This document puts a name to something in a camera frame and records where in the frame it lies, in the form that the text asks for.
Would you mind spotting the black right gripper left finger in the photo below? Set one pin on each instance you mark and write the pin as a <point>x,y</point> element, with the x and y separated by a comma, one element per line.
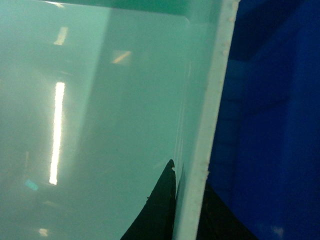
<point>156,219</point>

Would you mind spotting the large blue crate right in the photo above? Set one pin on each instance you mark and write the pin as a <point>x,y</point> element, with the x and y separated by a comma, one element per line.
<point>265,158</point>

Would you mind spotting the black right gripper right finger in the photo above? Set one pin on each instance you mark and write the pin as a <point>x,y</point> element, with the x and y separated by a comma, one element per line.
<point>217,222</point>

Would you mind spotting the teal plastic tray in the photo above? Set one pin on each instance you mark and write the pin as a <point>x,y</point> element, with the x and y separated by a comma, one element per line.
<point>97,98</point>

